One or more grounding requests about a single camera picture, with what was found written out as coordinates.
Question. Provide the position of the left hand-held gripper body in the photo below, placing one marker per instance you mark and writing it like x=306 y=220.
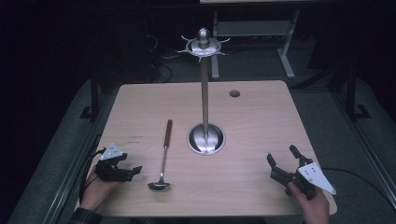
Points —
x=109 y=172

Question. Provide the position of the black metal stand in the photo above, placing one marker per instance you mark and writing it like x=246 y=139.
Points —
x=94 y=99
x=351 y=93

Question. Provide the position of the aluminium floor rail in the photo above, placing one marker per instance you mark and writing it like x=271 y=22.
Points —
x=369 y=149
x=73 y=168

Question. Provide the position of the steel utensil rack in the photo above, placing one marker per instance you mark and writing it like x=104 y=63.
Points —
x=204 y=93

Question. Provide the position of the white-framed background desk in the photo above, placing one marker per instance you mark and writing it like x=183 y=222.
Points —
x=255 y=28

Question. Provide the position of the person's right hand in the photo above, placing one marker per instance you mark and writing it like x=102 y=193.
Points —
x=314 y=208

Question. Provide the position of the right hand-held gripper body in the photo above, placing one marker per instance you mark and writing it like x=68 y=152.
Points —
x=306 y=179

